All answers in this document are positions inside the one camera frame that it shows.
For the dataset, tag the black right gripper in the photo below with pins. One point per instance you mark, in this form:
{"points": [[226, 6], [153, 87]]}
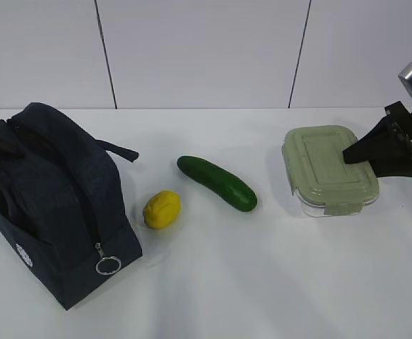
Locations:
{"points": [[381, 149]]}

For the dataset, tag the glass container with green lid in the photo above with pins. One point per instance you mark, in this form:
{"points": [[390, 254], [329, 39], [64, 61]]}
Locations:
{"points": [[323, 183]]}

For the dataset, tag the dark navy zippered lunch bag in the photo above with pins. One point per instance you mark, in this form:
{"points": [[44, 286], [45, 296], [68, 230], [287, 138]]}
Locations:
{"points": [[61, 204]]}

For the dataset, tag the green cucumber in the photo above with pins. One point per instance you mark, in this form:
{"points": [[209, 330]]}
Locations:
{"points": [[223, 183]]}

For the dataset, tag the yellow lemon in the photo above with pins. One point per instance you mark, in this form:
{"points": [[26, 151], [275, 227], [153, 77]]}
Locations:
{"points": [[162, 209]]}

